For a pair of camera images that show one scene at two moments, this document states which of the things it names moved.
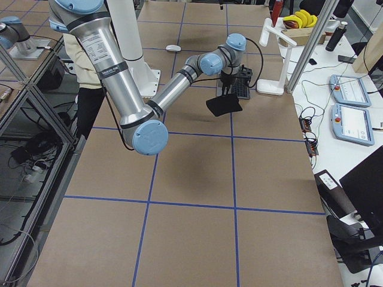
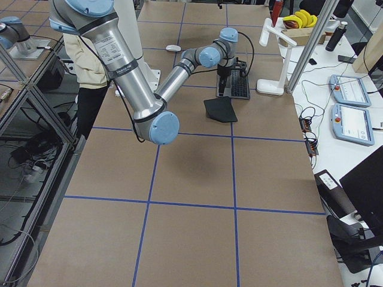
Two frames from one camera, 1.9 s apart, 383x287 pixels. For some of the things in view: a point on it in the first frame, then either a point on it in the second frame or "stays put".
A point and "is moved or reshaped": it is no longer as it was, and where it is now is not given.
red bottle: x=277 y=9 stays put
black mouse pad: x=224 y=104 is moved or reshaped
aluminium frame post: x=312 y=46 stays put
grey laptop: x=240 y=87 stays put
